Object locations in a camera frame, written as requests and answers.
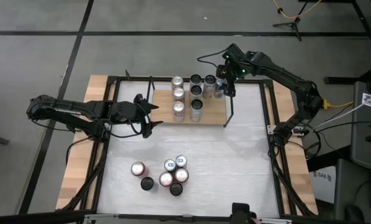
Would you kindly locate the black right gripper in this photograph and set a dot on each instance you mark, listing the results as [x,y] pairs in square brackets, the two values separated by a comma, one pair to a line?
[235,67]

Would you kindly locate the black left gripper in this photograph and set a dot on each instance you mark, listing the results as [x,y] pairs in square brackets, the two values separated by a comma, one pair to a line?
[127,112]

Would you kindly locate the small blue silver energy can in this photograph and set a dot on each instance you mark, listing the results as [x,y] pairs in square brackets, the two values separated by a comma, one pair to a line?
[219,88]
[170,165]
[181,160]

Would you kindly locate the Celsius Peach Vibe can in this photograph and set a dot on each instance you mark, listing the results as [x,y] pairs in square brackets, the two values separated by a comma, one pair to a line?
[176,188]
[209,79]

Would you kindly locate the silver soda can red lettering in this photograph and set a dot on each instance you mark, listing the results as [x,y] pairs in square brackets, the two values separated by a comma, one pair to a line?
[178,92]
[178,107]
[177,81]

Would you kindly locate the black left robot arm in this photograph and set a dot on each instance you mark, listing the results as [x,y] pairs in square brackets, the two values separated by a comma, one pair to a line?
[67,110]

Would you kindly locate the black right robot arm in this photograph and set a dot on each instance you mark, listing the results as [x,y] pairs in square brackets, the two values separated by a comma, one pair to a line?
[284,76]

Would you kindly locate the red strawberry soda can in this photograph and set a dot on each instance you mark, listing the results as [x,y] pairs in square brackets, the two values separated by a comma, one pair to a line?
[138,168]
[166,179]
[181,175]

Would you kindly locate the white table sheet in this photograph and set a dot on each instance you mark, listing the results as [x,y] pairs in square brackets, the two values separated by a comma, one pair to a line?
[235,174]

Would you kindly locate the black tripod stand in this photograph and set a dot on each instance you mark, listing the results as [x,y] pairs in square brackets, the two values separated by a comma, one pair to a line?
[292,24]

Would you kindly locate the black box-shaped object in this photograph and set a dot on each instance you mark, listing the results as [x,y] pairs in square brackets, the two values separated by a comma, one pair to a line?
[240,210]

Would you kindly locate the white cardboard box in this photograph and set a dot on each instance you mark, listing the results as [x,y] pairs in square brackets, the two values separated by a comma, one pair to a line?
[323,186]

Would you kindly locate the gray cabinet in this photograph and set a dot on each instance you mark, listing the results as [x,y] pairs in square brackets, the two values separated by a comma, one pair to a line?
[360,155]

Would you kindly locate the dark gray case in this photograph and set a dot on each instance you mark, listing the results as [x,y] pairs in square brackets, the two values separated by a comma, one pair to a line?
[353,180]

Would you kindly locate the black metal table frame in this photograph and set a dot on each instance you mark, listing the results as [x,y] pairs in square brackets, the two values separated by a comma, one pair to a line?
[250,81]

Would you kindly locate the silver aluminium rail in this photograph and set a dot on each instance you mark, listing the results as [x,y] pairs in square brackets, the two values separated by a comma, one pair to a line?
[101,215]

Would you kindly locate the black metal desk frame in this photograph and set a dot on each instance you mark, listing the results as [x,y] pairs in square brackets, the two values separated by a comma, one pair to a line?
[368,25]

